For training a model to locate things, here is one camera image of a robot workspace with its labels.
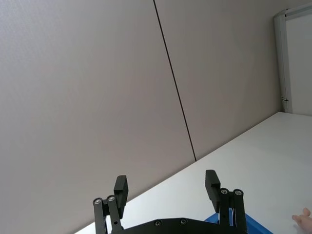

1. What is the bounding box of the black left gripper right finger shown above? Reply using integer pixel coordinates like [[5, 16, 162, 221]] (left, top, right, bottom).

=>
[[205, 169, 247, 234]]

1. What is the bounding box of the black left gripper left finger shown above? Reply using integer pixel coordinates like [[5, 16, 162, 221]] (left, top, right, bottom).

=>
[[92, 175, 129, 234]]

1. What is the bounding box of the person's hand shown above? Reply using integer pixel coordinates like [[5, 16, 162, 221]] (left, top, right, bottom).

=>
[[292, 207, 312, 230]]

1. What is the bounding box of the white table cloth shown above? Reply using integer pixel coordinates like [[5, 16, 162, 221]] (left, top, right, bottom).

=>
[[73, 111, 312, 234]]

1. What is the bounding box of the blue plastic bin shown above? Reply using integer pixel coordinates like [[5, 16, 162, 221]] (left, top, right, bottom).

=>
[[204, 212, 272, 234]]

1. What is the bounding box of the white panel with grey frame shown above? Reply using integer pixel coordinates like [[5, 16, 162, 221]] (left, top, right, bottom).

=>
[[273, 1, 312, 115]]

